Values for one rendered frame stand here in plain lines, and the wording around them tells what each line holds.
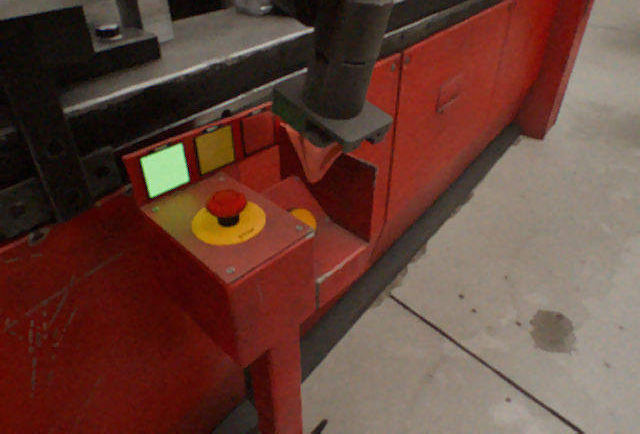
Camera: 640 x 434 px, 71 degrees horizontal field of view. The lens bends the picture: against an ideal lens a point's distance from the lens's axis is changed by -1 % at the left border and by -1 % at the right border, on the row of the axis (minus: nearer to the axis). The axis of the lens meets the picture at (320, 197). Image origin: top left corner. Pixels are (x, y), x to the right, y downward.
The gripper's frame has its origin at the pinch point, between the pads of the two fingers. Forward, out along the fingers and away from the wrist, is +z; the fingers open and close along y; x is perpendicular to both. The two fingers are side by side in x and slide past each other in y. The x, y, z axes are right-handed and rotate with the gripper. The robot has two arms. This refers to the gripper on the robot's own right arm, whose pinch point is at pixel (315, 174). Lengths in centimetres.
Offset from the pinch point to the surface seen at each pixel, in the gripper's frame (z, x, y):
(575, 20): 30, -195, 27
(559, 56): 46, -194, 25
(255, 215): 2.2, 7.5, 0.6
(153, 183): 2.5, 13.0, 10.3
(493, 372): 75, -54, -32
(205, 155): 1.8, 6.6, 10.4
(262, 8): 0.2, -21.7, 34.8
